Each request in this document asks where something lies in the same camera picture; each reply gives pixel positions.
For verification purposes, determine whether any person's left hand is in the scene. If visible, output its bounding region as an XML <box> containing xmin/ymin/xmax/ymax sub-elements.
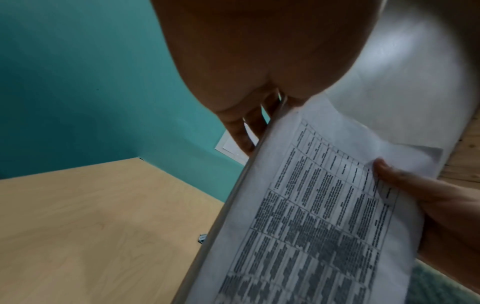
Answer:
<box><xmin>150</xmin><ymin>0</ymin><xmax>388</xmax><ymax>157</ymax></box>

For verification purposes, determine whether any person's right hand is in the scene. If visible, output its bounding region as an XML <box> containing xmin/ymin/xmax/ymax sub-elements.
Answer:
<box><xmin>372</xmin><ymin>157</ymin><xmax>480</xmax><ymax>293</ymax></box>

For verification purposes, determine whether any stack of printed paper sheets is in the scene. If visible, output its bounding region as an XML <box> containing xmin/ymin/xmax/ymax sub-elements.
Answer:
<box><xmin>175</xmin><ymin>94</ymin><xmax>446</xmax><ymax>304</ymax></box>

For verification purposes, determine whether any green rug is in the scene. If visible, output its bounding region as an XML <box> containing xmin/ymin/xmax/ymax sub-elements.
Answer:
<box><xmin>404</xmin><ymin>258</ymin><xmax>480</xmax><ymax>304</ymax></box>

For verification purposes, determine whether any white wall outlet plate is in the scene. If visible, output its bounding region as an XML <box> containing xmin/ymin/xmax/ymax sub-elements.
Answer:
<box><xmin>214</xmin><ymin>122</ymin><xmax>260</xmax><ymax>166</ymax></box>

